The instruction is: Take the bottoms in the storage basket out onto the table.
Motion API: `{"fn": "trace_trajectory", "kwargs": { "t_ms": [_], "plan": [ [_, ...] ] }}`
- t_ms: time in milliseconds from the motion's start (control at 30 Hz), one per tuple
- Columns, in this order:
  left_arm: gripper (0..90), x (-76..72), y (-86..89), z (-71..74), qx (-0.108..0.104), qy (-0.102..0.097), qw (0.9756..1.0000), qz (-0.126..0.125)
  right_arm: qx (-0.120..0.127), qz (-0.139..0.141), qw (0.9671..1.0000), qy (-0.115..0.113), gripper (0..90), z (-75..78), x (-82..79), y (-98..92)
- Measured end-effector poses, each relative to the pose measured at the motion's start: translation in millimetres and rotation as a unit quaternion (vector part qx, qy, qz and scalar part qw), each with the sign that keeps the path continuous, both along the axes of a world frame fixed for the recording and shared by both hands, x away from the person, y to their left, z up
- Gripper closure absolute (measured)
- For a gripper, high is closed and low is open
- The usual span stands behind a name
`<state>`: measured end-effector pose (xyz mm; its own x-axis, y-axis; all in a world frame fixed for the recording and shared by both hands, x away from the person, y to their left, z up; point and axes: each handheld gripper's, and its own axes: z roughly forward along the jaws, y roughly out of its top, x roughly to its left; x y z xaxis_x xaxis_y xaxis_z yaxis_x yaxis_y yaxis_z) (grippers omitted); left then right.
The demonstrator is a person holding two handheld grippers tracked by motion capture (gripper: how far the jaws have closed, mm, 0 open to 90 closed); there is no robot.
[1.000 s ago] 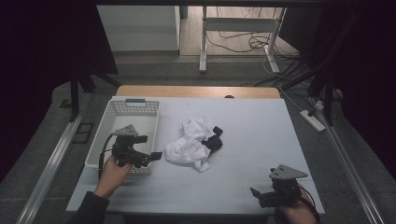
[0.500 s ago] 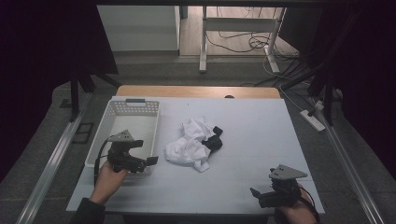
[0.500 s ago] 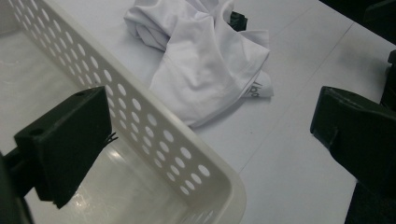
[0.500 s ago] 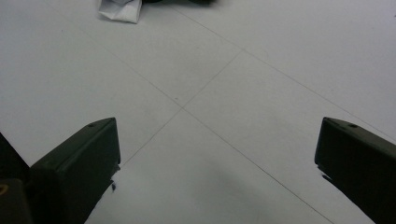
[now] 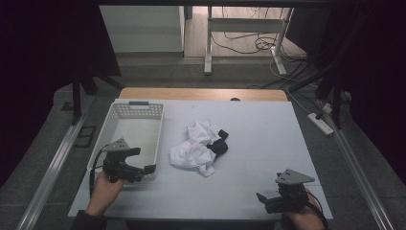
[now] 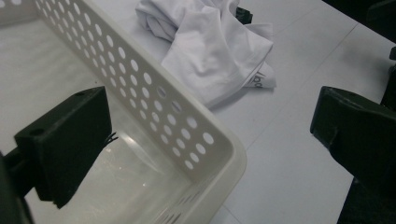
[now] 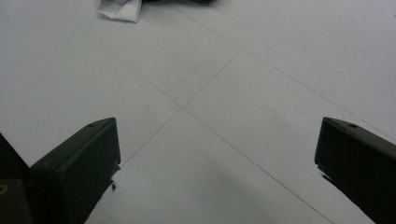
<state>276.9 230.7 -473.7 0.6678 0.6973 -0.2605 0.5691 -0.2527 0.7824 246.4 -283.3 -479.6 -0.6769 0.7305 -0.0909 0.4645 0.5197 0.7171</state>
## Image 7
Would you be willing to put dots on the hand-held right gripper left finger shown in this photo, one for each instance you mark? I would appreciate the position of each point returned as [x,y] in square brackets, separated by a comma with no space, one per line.
[77,168]

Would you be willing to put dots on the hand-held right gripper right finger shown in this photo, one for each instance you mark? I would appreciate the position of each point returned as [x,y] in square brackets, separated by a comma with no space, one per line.
[361,165]

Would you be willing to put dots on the white cloth garment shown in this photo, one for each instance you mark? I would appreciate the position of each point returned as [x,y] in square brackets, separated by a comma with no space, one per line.
[123,11]

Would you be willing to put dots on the black cloth garment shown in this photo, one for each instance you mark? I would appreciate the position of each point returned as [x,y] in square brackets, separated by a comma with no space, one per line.
[180,1]

